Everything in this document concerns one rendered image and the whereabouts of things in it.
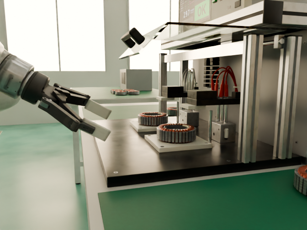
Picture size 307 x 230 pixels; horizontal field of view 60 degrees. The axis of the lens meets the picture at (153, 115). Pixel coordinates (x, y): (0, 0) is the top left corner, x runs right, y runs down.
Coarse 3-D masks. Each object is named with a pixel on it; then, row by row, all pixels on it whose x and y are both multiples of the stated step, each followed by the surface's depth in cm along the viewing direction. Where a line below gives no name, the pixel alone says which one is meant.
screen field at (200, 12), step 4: (208, 0) 81; (200, 4) 86; (204, 4) 83; (208, 4) 81; (196, 8) 89; (200, 8) 86; (204, 8) 84; (208, 8) 81; (196, 12) 89; (200, 12) 86; (204, 12) 84; (208, 12) 81; (196, 16) 89; (200, 16) 86; (204, 16) 84; (196, 20) 89
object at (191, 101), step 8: (192, 96) 75; (200, 96) 73; (208, 96) 74; (216, 96) 74; (184, 104) 76; (192, 104) 75; (200, 104) 73; (208, 104) 74; (216, 104) 74; (224, 104) 75; (232, 104) 76; (224, 112) 77; (224, 120) 77
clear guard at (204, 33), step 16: (160, 32) 50; (176, 32) 60; (192, 32) 60; (208, 32) 60; (224, 32) 60; (240, 32) 60; (256, 32) 60; (272, 32) 60; (128, 48) 71; (144, 48) 49
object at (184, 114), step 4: (180, 112) 104; (184, 112) 101; (188, 112) 99; (192, 112) 99; (196, 112) 100; (180, 116) 105; (184, 116) 101; (188, 116) 99; (192, 116) 99; (196, 116) 100; (180, 120) 105; (184, 120) 101; (188, 120) 99; (192, 120) 100; (196, 120) 100; (188, 124) 99; (192, 124) 100; (196, 124) 100
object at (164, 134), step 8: (160, 128) 74; (168, 128) 78; (176, 128) 79; (184, 128) 78; (192, 128) 74; (160, 136) 73; (168, 136) 71; (176, 136) 70; (184, 136) 71; (192, 136) 72
